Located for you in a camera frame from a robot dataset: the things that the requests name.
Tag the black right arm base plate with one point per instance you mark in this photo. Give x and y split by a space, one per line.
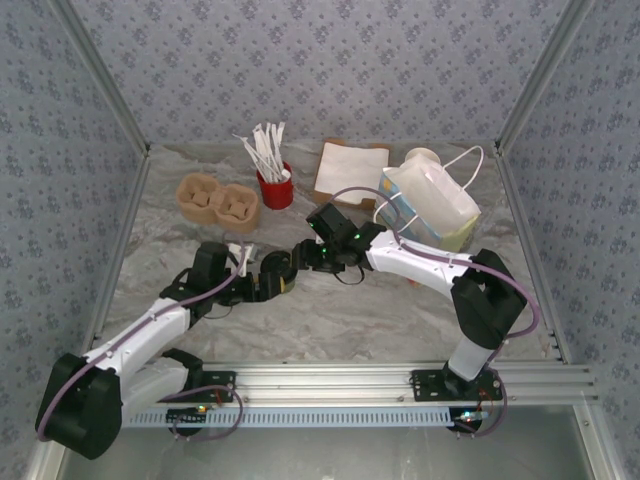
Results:
425 385

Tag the red cup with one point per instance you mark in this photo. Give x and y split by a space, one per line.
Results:
275 192

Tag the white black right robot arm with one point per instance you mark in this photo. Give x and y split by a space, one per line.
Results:
420 260

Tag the wide aluminium mounting rail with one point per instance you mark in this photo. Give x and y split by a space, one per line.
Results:
325 382

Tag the white wrapped straw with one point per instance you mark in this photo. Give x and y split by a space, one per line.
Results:
250 152
275 140
267 142
281 137
260 145

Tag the stack of pulp cup carriers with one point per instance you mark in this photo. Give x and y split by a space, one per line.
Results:
215 205

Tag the small circuit board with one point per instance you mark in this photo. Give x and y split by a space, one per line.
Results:
467 416
187 412

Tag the stack of white napkins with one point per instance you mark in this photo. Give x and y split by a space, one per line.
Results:
357 204
350 170

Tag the aluminium frame post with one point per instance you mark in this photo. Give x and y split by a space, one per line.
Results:
541 75
105 75

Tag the aluminium side rail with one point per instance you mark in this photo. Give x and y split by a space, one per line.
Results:
119 250
521 225

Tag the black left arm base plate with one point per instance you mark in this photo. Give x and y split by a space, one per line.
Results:
220 382

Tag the stack of paper cups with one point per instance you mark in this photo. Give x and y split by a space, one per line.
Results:
422 157

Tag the white printed paper bag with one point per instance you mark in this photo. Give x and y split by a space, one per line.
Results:
435 200

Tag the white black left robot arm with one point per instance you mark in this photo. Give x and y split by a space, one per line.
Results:
135 335

